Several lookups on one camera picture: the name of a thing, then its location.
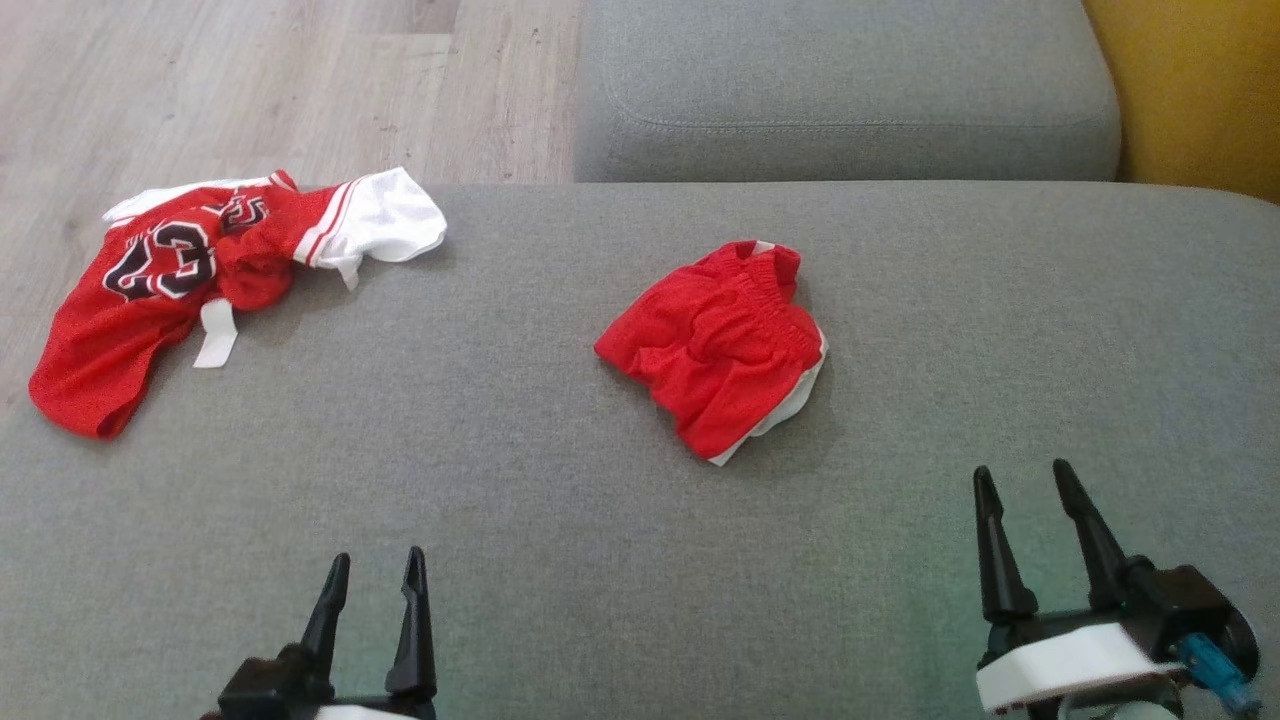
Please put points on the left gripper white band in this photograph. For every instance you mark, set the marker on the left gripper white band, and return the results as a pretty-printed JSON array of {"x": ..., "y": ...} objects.
[{"x": 270, "y": 690}]

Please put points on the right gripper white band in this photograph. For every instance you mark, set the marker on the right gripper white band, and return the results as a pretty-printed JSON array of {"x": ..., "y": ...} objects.
[{"x": 1070, "y": 660}]

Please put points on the red basketball jersey white sleeves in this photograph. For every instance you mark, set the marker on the red basketball jersey white sleeves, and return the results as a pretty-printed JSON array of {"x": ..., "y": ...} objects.
[{"x": 100, "y": 350}]

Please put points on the red shorts white trim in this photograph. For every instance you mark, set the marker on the red shorts white trim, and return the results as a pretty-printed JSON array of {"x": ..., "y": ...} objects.
[{"x": 710, "y": 350}]

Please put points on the blue connector on right gripper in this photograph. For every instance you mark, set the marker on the blue connector on right gripper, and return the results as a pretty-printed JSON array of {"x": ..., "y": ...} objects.
[{"x": 1212, "y": 668}]

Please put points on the yellow sofa cushion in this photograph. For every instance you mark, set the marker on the yellow sofa cushion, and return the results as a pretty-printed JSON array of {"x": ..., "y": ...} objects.
[{"x": 1200, "y": 90}]

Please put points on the grey sofa cushion section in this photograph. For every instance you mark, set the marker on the grey sofa cushion section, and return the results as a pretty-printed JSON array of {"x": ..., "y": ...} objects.
[{"x": 850, "y": 80}]

